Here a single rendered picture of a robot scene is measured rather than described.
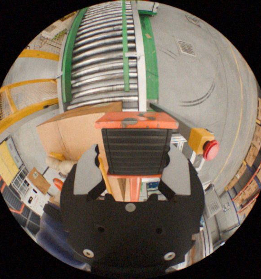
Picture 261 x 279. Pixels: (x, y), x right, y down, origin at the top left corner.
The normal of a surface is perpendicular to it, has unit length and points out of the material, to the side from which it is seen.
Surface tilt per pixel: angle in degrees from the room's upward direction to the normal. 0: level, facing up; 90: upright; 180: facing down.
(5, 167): 90
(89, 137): 0
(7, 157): 90
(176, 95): 0
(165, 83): 0
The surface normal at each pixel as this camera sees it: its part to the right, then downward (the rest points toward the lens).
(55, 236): 0.15, -0.75
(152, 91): -0.03, 0.47
